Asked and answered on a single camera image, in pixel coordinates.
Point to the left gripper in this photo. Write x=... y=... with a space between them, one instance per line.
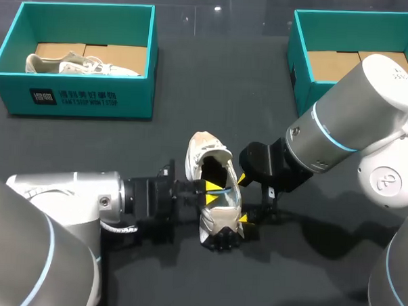
x=148 y=198

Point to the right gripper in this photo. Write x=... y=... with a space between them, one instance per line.
x=271 y=162

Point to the black and blue insole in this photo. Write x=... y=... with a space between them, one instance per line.
x=225 y=191

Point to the white sneaker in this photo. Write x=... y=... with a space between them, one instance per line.
x=75 y=66
x=218 y=218

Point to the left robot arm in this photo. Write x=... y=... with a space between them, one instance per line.
x=70 y=194

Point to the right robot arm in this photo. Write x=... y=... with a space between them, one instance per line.
x=344 y=111

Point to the teal box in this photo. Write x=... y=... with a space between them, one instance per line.
x=84 y=100
x=331 y=30

